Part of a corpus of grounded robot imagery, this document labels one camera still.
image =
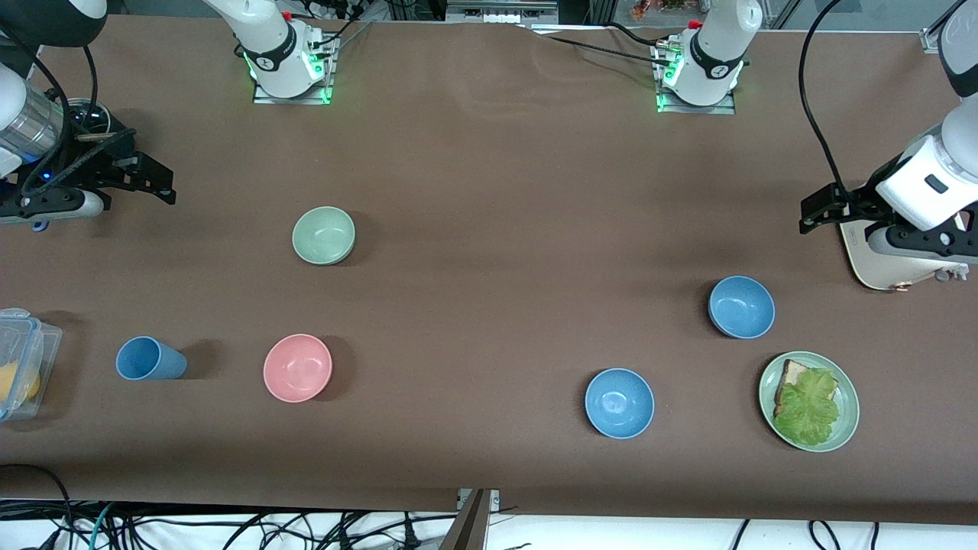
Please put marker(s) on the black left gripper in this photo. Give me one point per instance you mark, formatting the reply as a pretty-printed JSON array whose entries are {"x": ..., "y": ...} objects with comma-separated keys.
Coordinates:
[{"x": 859, "y": 202}]

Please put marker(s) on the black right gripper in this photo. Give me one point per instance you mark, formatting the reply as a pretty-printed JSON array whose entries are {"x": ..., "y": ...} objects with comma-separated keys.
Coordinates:
[{"x": 93, "y": 163}]

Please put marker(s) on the green bowl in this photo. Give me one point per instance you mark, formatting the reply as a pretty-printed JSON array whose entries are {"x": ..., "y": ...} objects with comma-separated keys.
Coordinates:
[{"x": 324, "y": 235}]

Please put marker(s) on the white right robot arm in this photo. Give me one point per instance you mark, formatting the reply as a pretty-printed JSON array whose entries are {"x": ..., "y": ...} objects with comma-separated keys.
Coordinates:
[{"x": 269, "y": 47}]

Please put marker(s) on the blue bowl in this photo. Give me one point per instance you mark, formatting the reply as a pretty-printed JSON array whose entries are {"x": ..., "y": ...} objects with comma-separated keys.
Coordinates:
[
  {"x": 741, "y": 307},
  {"x": 619, "y": 403}
]

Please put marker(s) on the pink bowl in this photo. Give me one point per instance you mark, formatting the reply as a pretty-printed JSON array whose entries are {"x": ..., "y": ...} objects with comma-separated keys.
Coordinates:
[{"x": 297, "y": 368}]

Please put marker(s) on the beige cutting board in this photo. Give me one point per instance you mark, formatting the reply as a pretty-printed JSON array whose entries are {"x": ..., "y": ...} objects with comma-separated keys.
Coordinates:
[{"x": 879, "y": 273}]

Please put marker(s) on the bread slice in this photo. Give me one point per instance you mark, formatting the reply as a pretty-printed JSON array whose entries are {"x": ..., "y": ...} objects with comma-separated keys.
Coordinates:
[{"x": 791, "y": 374}]

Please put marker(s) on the blue ribbed cup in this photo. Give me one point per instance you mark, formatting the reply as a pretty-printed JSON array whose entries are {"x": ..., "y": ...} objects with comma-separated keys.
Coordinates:
[{"x": 145, "y": 359}]

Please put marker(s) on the clear plastic food container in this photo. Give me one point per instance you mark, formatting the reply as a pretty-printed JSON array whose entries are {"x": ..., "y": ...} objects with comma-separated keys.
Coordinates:
[{"x": 42, "y": 344}]

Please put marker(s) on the metal table corner clamp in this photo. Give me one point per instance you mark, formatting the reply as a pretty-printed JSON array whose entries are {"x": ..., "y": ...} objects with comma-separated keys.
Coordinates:
[{"x": 930, "y": 40}]

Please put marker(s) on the green lettuce leaf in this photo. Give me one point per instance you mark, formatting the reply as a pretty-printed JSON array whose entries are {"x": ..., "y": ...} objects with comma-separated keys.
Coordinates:
[{"x": 810, "y": 409}]

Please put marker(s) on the green plate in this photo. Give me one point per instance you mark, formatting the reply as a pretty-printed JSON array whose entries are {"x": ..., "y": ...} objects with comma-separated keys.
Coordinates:
[{"x": 846, "y": 416}]

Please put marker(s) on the yellow fruit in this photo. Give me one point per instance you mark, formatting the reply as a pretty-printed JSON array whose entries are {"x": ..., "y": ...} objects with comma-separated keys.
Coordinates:
[{"x": 19, "y": 383}]

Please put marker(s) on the brown table cloth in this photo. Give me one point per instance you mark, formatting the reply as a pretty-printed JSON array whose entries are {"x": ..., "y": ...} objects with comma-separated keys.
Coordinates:
[{"x": 489, "y": 229}]

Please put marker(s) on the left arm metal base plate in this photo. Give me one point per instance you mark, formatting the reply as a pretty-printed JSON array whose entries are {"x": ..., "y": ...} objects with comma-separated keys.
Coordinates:
[{"x": 726, "y": 110}]

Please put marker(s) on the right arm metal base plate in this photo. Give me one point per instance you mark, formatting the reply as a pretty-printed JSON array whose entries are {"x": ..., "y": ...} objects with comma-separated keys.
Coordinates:
[{"x": 306, "y": 100}]

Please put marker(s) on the metal table edge bracket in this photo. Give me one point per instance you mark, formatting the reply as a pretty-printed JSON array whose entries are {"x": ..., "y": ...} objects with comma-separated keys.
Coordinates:
[{"x": 493, "y": 498}]

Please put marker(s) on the dark stand post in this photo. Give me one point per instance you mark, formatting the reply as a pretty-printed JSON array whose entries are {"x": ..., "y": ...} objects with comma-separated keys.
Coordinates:
[{"x": 467, "y": 527}]

